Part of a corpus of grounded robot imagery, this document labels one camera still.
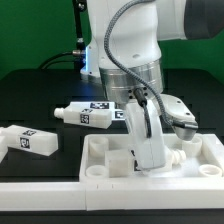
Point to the white left obstacle bar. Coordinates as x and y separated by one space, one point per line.
3 148

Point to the white obstacle bar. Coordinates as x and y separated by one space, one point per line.
156 194
3 148

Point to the white desk top tray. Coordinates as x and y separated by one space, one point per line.
204 157

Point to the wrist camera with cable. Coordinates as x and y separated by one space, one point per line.
172 110

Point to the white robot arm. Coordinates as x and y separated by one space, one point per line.
127 33

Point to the white front obstacle bar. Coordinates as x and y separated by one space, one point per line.
156 194

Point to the white sheet with tags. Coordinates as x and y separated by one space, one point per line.
117 114

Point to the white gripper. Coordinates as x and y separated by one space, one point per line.
148 145

